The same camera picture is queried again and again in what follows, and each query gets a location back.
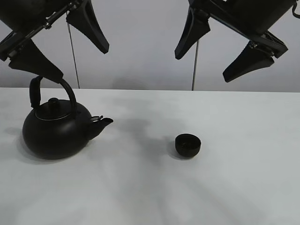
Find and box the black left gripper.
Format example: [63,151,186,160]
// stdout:
[0,0,109,83]

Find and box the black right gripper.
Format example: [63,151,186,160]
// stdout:
[174,0,296,83]

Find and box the black round teapot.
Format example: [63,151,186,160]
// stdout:
[22,76,113,160]

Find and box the small black teacup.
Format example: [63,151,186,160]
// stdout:
[175,134,202,158]

